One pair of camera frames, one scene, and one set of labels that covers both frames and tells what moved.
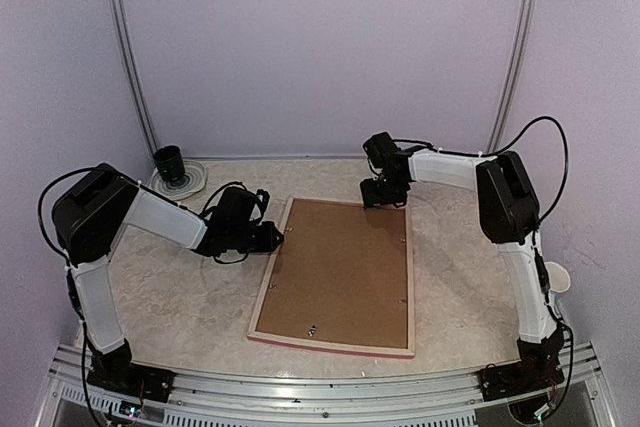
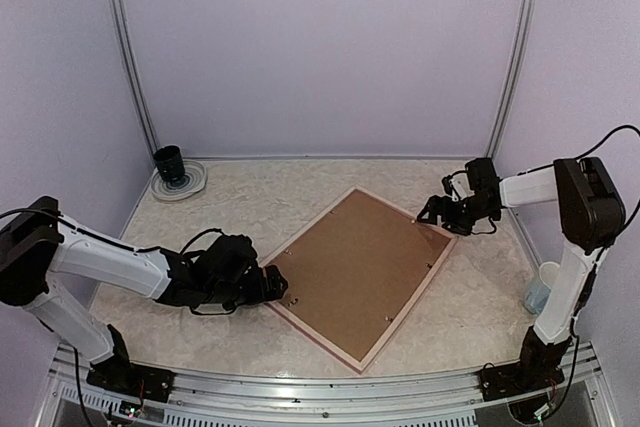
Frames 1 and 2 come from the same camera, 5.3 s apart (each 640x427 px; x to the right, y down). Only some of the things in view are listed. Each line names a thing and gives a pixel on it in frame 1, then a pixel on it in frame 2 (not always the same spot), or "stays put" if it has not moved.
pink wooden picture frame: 335,345 -> 356,273
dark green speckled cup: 170,162 stays put
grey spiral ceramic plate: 192,181 stays put
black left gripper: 270,241 -> 259,293
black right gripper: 372,197 -> 433,203
